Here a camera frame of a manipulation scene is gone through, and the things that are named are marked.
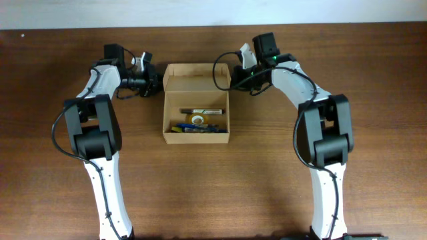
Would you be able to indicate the black capped whiteboard marker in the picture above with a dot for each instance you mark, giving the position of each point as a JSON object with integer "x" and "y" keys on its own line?
{"x": 203, "y": 111}

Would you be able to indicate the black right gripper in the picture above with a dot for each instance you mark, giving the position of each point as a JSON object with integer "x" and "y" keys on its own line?
{"x": 237, "y": 78}

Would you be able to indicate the yellow highlighter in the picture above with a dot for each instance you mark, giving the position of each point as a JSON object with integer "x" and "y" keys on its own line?
{"x": 176, "y": 129}

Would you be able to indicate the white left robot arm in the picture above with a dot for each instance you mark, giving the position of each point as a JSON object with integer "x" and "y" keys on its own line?
{"x": 95, "y": 136}

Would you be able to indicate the blue ballpoint pen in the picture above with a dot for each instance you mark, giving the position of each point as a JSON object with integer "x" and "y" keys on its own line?
{"x": 195, "y": 126}

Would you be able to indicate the brown cardboard box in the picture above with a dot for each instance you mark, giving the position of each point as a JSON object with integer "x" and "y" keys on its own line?
{"x": 195, "y": 86}

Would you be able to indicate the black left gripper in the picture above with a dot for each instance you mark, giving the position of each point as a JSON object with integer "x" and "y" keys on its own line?
{"x": 152, "y": 80}

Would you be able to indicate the yellow tape roll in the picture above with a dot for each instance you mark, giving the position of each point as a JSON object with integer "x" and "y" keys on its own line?
{"x": 198, "y": 119}

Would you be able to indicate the blue capped whiteboard marker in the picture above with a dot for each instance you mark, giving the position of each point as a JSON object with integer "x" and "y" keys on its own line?
{"x": 195, "y": 130}

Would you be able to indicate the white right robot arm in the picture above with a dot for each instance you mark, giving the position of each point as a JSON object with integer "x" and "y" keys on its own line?
{"x": 322, "y": 137}

